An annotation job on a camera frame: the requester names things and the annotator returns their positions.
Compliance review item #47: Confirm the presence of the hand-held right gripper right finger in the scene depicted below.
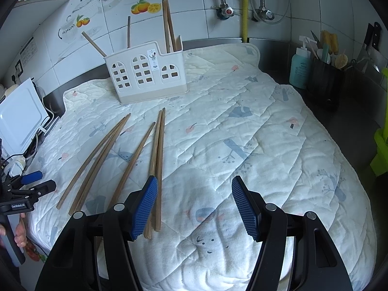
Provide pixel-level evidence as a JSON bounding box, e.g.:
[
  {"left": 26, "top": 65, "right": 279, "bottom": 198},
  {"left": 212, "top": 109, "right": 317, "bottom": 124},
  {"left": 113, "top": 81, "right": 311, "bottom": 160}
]
[{"left": 232, "top": 176, "right": 354, "bottom": 291}]

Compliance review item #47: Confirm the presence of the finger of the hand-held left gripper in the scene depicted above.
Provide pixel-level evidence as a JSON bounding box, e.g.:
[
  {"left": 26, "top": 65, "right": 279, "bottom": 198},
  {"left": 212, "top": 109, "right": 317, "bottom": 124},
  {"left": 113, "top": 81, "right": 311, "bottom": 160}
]
[
  {"left": 4, "top": 171, "right": 43, "bottom": 188},
  {"left": 8, "top": 180, "right": 57, "bottom": 203}
]

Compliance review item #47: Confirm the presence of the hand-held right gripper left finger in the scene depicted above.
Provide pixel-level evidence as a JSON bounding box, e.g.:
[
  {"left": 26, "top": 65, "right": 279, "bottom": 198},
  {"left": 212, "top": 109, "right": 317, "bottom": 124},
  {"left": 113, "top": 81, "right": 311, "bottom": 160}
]
[{"left": 38, "top": 175, "right": 159, "bottom": 291}]

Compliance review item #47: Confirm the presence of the cream house-shaped utensil holder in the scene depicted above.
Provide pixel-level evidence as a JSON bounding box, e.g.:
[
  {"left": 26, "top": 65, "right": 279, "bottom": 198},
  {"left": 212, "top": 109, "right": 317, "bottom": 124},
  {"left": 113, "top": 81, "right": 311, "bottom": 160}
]
[{"left": 104, "top": 35, "right": 188, "bottom": 105}]

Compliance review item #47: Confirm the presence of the person's left hand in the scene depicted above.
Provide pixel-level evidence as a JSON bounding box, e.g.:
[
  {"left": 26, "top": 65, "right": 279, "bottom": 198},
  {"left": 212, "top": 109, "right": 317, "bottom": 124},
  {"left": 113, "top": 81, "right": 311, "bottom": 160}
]
[{"left": 15, "top": 213, "right": 28, "bottom": 249}]

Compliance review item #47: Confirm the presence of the white power strip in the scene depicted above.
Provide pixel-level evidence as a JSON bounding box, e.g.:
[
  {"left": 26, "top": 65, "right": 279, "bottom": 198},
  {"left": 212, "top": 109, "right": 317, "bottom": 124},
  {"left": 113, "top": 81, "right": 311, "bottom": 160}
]
[{"left": 2, "top": 154, "right": 26, "bottom": 177}]

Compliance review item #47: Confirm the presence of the red printed bag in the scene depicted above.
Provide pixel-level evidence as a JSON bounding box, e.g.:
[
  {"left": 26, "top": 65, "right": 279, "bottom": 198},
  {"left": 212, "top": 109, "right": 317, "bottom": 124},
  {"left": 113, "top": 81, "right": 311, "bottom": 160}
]
[{"left": 26, "top": 242, "right": 46, "bottom": 263}]

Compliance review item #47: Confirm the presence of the white microwave oven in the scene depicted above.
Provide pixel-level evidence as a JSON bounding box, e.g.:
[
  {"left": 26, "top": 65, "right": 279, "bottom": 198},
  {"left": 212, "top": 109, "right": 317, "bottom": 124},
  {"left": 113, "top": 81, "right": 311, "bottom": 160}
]
[{"left": 0, "top": 78, "right": 49, "bottom": 155}]

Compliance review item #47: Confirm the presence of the printed quilted mat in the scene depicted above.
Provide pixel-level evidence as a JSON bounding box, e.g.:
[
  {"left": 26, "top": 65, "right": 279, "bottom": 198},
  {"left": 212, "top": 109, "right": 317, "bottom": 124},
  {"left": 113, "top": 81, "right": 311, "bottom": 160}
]
[{"left": 26, "top": 44, "right": 376, "bottom": 291}]

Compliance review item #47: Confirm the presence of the cream electric kettle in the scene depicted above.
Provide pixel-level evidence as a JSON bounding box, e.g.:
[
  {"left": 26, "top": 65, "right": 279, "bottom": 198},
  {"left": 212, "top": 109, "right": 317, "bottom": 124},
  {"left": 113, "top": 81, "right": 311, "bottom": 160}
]
[{"left": 4, "top": 83, "right": 22, "bottom": 97}]

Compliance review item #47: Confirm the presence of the green plastic rack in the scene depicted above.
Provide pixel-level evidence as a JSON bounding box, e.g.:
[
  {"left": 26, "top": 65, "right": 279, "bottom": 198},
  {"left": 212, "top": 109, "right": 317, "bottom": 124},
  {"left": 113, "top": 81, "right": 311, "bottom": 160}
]
[{"left": 370, "top": 68, "right": 388, "bottom": 176}]

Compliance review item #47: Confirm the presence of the black utensil cup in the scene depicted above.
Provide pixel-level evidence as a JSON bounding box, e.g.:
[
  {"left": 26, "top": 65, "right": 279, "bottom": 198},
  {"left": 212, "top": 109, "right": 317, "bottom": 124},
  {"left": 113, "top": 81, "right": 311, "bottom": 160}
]
[{"left": 306, "top": 57, "right": 344, "bottom": 111}]

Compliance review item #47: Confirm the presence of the teal soap bottle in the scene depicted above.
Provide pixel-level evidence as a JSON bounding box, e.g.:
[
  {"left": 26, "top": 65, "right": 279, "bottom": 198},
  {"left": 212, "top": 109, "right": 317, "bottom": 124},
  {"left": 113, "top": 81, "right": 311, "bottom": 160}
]
[{"left": 289, "top": 36, "right": 317, "bottom": 90}]

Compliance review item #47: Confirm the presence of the metal water valve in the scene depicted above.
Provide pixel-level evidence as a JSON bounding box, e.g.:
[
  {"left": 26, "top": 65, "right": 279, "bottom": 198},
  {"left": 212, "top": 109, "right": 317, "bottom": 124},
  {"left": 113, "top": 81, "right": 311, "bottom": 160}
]
[
  {"left": 253, "top": 8, "right": 275, "bottom": 23},
  {"left": 217, "top": 4, "right": 235, "bottom": 22}
]

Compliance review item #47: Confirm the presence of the white power cable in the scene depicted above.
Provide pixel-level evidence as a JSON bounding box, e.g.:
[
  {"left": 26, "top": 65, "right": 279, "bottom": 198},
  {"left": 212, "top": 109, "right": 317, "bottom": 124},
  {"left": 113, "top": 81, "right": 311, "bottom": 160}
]
[{"left": 33, "top": 82, "right": 58, "bottom": 158}]

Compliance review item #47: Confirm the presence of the wall instruction sticker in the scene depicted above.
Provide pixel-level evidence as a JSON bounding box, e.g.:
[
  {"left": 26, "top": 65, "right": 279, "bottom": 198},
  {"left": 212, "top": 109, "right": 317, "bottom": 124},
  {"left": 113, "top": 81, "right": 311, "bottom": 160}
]
[{"left": 20, "top": 36, "right": 38, "bottom": 64}]

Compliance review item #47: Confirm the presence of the yellow gas hose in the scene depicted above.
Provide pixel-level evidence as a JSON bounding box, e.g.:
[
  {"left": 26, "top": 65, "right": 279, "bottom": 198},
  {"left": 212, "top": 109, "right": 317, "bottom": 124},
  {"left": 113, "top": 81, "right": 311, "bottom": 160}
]
[{"left": 238, "top": 0, "right": 251, "bottom": 43}]

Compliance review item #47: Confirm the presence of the black-handled kitchen knife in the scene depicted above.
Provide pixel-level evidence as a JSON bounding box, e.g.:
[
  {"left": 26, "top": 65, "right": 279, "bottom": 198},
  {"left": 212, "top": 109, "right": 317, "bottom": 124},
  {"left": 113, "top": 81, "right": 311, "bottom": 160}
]
[
  {"left": 356, "top": 23, "right": 375, "bottom": 64},
  {"left": 371, "top": 22, "right": 388, "bottom": 73}
]

